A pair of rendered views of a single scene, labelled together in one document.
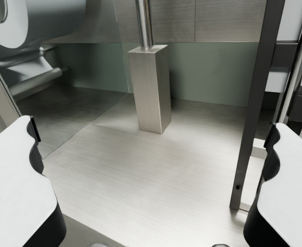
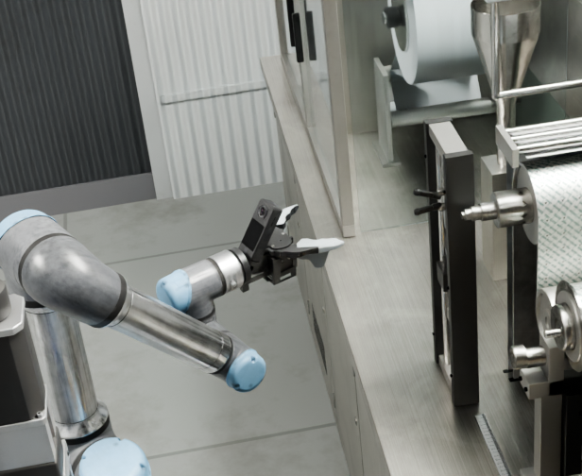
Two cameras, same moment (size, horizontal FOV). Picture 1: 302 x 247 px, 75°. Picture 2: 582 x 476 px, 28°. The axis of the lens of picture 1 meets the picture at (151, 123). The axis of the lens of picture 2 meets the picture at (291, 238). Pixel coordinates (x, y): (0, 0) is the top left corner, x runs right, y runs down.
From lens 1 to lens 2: 220 cm
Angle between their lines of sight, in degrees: 46
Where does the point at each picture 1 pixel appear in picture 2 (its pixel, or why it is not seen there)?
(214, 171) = not seen: hidden behind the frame
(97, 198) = (363, 291)
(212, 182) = not seen: hidden behind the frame
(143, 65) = (487, 180)
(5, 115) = (341, 171)
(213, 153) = (500, 328)
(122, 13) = (571, 75)
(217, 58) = not seen: outside the picture
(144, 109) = (486, 235)
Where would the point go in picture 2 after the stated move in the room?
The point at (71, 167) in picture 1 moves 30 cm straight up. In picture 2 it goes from (374, 256) to (366, 142)
